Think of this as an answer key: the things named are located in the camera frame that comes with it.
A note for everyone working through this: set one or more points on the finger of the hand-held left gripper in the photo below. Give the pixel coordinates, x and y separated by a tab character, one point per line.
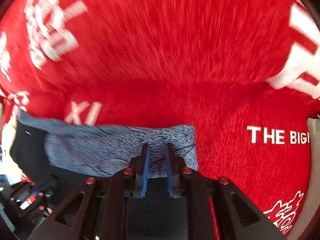
42	185

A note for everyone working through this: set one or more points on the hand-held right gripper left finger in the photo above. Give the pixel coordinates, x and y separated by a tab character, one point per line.
145	172

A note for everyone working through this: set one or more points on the black pants with blue trim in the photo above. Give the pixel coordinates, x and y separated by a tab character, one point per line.
112	145

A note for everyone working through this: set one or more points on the red printed blanket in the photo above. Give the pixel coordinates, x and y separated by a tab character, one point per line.
175	55

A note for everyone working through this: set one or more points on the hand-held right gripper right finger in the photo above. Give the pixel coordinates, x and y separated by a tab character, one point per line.
169	172

